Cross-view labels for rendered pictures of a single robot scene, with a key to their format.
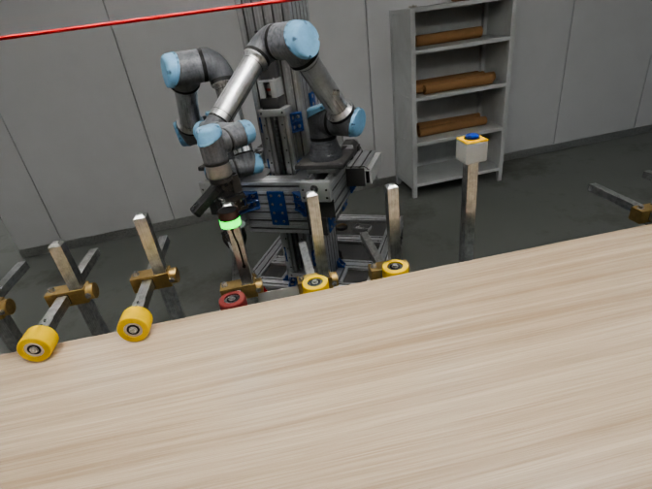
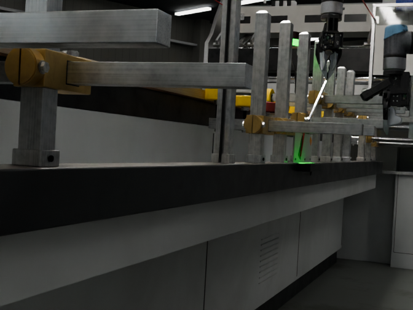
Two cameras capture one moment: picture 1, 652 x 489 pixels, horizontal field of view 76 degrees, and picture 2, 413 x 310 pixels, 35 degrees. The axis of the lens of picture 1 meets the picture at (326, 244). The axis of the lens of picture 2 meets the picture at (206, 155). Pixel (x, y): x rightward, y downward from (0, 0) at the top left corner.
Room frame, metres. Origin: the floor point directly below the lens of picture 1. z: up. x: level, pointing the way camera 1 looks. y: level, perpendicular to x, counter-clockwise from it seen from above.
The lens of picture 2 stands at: (1.93, -1.90, 0.74)
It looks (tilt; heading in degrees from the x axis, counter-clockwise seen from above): 1 degrees down; 118
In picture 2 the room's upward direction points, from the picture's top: 3 degrees clockwise
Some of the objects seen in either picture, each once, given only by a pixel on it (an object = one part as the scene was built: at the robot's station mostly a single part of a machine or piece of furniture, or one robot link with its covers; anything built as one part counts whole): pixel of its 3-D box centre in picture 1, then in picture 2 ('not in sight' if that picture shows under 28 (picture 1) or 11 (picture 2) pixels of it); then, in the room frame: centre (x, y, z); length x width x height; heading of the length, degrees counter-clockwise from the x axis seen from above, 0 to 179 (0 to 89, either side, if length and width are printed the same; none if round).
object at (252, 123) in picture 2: (388, 270); (259, 125); (1.21, -0.20, 0.81); 0.14 x 0.06 x 0.05; 96
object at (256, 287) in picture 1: (242, 289); (300, 120); (1.15, 0.29, 0.84); 0.14 x 0.06 x 0.05; 96
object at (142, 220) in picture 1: (165, 281); (316, 103); (1.13, 0.52, 0.93); 0.04 x 0.04 x 0.48; 6
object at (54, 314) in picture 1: (70, 289); (338, 103); (1.13, 0.81, 0.95); 0.50 x 0.04 x 0.04; 6
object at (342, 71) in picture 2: (4, 323); (338, 119); (1.08, 1.02, 0.89); 0.04 x 0.04 x 0.48; 6
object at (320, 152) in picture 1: (324, 146); not in sight; (1.84, -0.05, 1.09); 0.15 x 0.15 x 0.10
